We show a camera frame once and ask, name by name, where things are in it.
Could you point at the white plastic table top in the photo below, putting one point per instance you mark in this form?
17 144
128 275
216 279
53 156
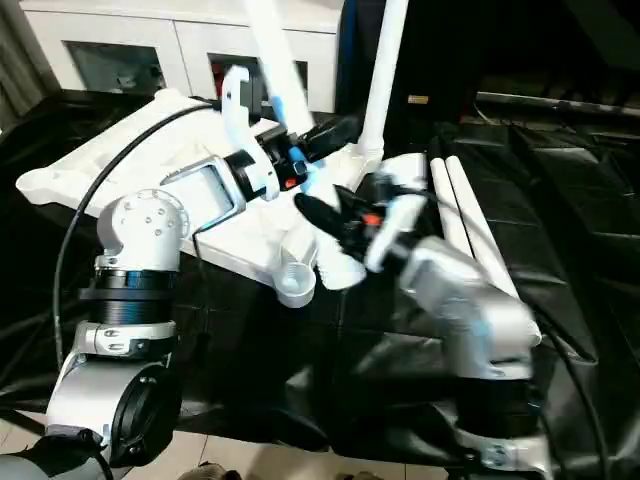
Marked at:
245 235

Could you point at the black metal rail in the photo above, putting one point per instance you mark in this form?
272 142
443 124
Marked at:
560 103

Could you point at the grey curtain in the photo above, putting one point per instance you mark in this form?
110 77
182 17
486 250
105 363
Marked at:
12 70

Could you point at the black mat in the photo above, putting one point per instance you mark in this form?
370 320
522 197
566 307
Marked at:
300 400

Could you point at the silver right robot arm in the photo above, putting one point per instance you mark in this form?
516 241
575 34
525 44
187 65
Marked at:
470 310

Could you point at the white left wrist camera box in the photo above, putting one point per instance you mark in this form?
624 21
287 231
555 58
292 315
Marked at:
238 100

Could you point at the small tan tag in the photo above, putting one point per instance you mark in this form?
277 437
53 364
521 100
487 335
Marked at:
418 99

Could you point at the white plastic table leg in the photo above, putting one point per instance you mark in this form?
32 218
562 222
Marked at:
385 60
475 225
447 215
275 50

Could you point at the white glass-door cabinet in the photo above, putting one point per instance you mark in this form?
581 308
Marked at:
120 40

